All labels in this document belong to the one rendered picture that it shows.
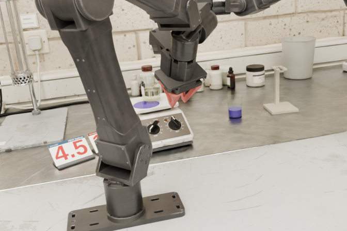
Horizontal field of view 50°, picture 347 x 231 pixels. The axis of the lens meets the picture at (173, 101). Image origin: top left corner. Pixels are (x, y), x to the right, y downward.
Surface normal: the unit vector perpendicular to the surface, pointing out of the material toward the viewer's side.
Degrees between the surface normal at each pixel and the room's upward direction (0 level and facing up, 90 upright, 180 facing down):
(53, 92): 90
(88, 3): 90
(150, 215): 0
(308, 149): 0
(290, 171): 0
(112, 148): 104
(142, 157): 90
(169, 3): 88
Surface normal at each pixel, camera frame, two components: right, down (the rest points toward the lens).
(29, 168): -0.07, -0.95
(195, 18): 0.83, 0.10
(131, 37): 0.22, 0.27
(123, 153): -0.52, 0.51
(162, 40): 0.07, -0.69
